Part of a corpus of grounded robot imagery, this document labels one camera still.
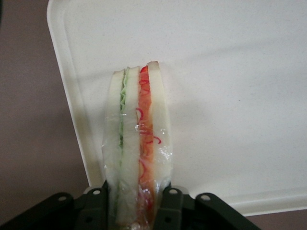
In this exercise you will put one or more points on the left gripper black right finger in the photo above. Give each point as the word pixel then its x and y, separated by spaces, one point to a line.
pixel 192 213

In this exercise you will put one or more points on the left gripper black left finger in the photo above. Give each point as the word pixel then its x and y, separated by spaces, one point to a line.
pixel 60 213

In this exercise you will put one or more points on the triangular sandwich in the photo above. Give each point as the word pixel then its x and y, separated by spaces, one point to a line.
pixel 129 143

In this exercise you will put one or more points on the beige plastic tray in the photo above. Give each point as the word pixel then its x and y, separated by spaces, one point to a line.
pixel 216 95

